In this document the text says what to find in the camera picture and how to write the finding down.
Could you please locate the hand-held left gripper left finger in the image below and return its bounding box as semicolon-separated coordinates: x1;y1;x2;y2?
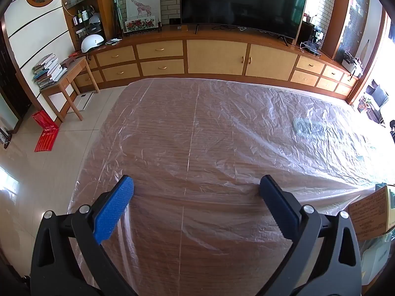
30;174;139;296

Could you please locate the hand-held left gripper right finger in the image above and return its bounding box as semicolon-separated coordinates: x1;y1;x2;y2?
259;174;362;296

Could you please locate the printed yellow brown box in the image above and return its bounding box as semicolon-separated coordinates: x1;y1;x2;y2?
349;184;395;241

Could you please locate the red bag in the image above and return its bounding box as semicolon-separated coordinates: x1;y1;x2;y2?
32;110;59;152

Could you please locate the white floor scale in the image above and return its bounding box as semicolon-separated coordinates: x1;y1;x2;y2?
67;92;94;113

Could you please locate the small wooden desk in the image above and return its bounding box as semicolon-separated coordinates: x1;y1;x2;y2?
39;56;101;123

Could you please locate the black chair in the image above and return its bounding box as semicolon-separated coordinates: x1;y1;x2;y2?
366;80;389;122

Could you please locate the stack of books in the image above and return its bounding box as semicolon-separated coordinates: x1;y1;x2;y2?
32;53;68;91

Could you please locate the white printer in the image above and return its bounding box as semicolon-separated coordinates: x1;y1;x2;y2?
342;50;365;77

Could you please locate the dark wooden door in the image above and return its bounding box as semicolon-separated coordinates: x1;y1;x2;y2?
0;21;31;133

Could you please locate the long wooden drawer cabinet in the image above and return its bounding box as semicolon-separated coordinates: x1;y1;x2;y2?
72;23;360;104

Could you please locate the white helmet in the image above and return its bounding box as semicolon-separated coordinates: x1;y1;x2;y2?
81;35;105;54

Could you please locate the black coffee machine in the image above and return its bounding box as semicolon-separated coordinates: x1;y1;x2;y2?
307;26;324;56

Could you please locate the red flower painting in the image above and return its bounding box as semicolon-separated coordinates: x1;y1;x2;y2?
123;17;158;33

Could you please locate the grey helmet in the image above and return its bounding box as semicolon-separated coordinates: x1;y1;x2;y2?
89;14;102;34

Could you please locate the group of small bottles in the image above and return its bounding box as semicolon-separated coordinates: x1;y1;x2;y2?
72;6;93;25

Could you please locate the black pegboard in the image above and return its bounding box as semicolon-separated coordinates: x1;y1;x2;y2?
335;0;371;62

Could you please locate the giraffe painting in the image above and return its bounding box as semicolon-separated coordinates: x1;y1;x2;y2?
125;0;161;19

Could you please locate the large black television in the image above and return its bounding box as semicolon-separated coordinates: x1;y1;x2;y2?
179;0;309;39

